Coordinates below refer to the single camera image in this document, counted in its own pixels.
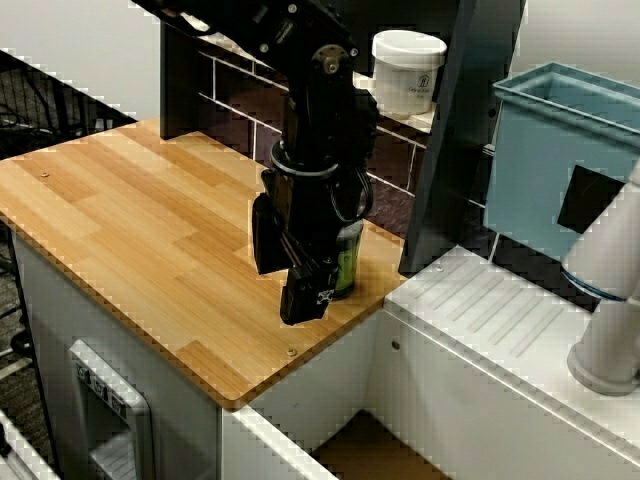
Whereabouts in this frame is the grey toy faucet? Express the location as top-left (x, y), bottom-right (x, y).
top-left (560, 159), bottom-right (640, 398)

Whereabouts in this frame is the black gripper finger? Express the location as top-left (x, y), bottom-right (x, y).
top-left (251, 193), bottom-right (292, 275)
top-left (278, 266), bottom-right (337, 325)

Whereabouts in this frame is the green can with silver lid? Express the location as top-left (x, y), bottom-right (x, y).
top-left (333, 222), bottom-right (366, 301)

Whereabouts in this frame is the black wire rack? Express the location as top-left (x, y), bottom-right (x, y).
top-left (0, 48), bottom-right (137, 162)

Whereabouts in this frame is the grey dispenser panel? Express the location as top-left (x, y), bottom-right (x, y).
top-left (68, 338), bottom-right (154, 480)

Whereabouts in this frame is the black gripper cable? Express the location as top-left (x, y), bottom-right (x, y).
top-left (327, 162), bottom-right (375, 222)

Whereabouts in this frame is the black square sticker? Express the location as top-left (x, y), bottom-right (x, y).
top-left (556, 164), bottom-right (626, 235)

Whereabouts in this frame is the white toy sink unit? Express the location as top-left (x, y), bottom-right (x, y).
top-left (219, 244), bottom-right (640, 480)

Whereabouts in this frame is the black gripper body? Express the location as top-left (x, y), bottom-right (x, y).
top-left (261, 162), bottom-right (374, 274)

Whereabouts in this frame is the white lidded jar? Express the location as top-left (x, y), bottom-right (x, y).
top-left (370, 29), bottom-right (448, 120)

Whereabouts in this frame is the white toy kitchen cabinet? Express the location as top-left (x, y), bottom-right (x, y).
top-left (8, 219), bottom-right (224, 480)

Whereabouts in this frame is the wooden countertop board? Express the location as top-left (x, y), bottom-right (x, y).
top-left (0, 117), bottom-right (409, 413)

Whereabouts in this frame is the blue plastic bin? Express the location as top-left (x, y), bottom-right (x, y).
top-left (483, 60), bottom-right (640, 261)

